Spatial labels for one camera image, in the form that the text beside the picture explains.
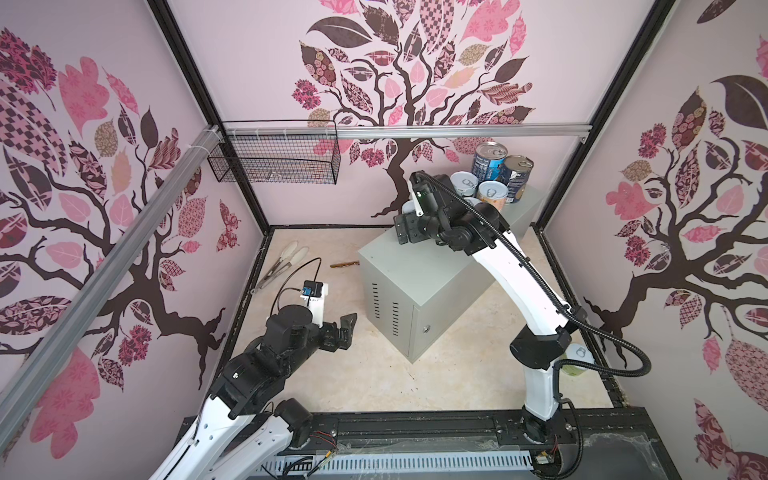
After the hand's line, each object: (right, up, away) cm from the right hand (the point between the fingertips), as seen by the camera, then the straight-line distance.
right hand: (415, 214), depth 71 cm
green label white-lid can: (+46, -37, +10) cm, 60 cm away
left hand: (-18, -25, -3) cm, 31 cm away
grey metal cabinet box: (-2, -18, -10) cm, 21 cm away
